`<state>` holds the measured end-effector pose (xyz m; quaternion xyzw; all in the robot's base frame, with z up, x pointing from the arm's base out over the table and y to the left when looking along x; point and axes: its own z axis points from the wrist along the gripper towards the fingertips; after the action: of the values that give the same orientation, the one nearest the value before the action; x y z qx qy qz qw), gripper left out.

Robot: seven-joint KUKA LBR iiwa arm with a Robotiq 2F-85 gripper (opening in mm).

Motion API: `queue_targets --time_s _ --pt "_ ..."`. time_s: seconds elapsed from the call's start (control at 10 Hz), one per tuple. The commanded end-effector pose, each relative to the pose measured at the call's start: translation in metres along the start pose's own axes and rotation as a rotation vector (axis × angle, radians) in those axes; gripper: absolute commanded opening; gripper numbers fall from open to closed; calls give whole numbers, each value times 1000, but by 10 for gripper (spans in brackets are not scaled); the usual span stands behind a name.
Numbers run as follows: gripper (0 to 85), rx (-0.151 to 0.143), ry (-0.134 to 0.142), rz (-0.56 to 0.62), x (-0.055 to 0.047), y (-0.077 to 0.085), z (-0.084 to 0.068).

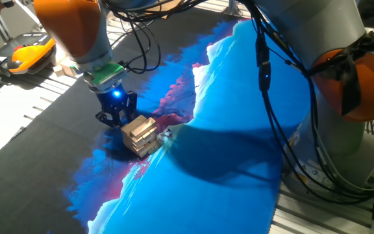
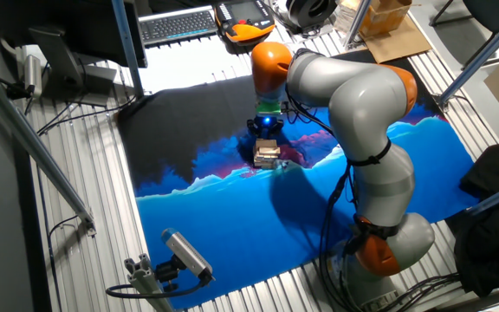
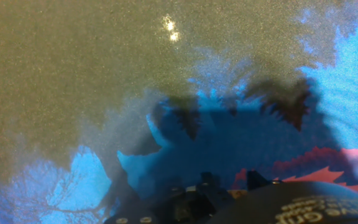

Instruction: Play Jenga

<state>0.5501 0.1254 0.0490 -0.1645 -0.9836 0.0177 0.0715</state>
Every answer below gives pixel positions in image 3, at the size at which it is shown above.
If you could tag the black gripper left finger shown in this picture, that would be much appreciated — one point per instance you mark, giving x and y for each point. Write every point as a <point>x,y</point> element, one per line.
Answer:
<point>182,205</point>

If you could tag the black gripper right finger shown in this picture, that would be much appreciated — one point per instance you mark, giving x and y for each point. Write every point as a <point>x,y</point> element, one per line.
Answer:
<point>255,180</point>

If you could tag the blue black printed cloth mat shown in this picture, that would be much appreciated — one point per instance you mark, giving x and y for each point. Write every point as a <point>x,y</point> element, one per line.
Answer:
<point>73,77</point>

